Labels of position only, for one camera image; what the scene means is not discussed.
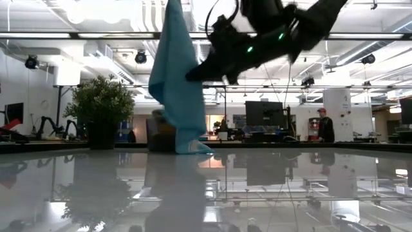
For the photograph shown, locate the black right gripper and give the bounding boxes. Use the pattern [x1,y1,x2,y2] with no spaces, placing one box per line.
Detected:
[185,27,304,86]

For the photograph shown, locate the blue microfiber towel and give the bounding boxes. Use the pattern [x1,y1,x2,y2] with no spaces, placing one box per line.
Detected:
[147,0,215,155]

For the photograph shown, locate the black computer monitor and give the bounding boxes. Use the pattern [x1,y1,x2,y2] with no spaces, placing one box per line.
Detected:
[245,101,286,127]
[400,97,412,126]

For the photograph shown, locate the dark grey plastic bin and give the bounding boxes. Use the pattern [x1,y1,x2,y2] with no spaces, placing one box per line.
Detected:
[146,117,177,153]

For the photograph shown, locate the red storage shelf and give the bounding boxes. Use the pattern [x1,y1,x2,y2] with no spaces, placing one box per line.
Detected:
[308,117,320,142]

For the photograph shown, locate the blue storage crates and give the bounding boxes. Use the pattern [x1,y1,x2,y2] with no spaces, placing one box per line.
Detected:
[117,121,136,142]

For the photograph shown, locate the person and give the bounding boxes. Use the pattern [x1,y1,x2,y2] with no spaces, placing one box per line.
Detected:
[317,108,335,143]

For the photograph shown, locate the white cabinet pillar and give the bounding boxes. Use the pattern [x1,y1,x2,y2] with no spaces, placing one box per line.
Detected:
[323,88,352,142]

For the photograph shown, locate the small green potted plant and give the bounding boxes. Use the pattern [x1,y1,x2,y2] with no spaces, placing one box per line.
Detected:
[63,75,136,151]

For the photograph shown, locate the overhead light bar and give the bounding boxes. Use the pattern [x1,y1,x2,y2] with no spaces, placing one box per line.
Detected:
[0,32,412,40]

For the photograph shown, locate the white box light on stand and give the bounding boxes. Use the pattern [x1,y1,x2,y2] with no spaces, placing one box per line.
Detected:
[53,66,81,135]

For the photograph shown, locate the red black background machine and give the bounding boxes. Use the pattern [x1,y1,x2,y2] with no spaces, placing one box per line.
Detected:
[0,118,30,144]

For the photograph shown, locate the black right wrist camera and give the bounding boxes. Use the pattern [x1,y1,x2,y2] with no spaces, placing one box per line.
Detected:
[209,14,255,52]

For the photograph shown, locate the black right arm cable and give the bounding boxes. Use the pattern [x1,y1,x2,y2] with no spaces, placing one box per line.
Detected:
[205,0,241,36]

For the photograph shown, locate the silver ventilation duct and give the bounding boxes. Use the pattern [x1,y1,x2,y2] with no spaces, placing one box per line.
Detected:
[189,0,236,32]

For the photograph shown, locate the black metal table frame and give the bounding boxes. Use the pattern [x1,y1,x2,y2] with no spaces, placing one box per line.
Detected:
[0,140,412,154]

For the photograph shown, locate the black wall screen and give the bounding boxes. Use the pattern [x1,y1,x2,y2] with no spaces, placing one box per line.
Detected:
[5,102,24,125]

